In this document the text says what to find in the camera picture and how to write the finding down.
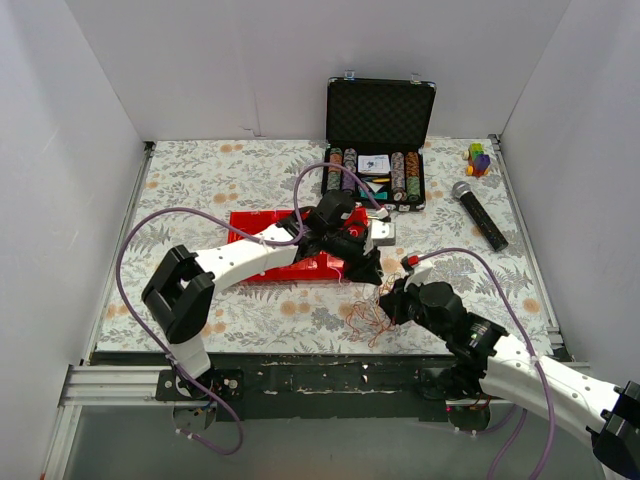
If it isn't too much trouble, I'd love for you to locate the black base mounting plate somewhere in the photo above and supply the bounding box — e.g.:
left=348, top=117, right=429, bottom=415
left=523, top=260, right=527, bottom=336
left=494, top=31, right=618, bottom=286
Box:
left=154, top=352, right=514, bottom=424

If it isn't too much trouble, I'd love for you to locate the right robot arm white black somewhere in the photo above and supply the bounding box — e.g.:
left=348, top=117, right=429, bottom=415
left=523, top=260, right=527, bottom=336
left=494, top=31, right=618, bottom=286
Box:
left=379, top=280, right=639, bottom=479

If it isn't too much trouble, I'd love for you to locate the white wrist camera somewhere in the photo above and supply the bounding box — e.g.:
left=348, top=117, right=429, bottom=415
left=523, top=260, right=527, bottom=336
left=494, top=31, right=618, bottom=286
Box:
left=401, top=254, right=433, bottom=291
left=366, top=219, right=396, bottom=247

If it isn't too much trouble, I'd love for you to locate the red plastic compartment bin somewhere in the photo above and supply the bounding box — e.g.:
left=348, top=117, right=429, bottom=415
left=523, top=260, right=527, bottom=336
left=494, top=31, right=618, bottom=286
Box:
left=229, top=206, right=369, bottom=283

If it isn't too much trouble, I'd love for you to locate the orange rubber band tangle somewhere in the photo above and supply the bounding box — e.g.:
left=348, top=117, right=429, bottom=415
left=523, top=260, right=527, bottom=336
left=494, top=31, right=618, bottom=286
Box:
left=345, top=273, right=400, bottom=349

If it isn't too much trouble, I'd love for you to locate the black handheld microphone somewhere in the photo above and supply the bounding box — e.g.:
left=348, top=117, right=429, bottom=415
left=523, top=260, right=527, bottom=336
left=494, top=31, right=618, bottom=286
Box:
left=452, top=181, right=509, bottom=252

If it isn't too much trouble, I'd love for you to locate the black poker chip case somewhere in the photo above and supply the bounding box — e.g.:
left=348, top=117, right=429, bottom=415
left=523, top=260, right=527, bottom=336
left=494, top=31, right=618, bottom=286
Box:
left=321, top=72, right=437, bottom=212

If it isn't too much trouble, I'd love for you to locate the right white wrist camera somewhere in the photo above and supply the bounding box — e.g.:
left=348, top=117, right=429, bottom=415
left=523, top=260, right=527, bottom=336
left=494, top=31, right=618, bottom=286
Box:
left=401, top=254, right=433, bottom=291

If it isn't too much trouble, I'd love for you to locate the aluminium frame rail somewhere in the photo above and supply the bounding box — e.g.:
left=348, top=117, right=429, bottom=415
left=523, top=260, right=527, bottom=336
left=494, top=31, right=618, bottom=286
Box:
left=58, top=364, right=166, bottom=407

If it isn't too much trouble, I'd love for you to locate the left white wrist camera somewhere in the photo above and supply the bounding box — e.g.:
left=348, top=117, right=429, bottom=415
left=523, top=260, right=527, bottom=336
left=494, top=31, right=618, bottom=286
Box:
left=366, top=219, right=396, bottom=247

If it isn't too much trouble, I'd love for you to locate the white playing card box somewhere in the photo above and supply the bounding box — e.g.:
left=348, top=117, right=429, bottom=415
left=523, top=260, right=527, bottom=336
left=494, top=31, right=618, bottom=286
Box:
left=357, top=154, right=391, bottom=175

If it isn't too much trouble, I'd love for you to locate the colourful toy block train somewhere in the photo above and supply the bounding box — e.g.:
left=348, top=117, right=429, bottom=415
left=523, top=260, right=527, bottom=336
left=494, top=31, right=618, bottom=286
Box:
left=463, top=143, right=491, bottom=178

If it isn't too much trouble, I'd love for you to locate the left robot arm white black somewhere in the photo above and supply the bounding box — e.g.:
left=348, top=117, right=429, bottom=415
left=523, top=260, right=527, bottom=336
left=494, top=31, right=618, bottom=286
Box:
left=141, top=191, right=395, bottom=400

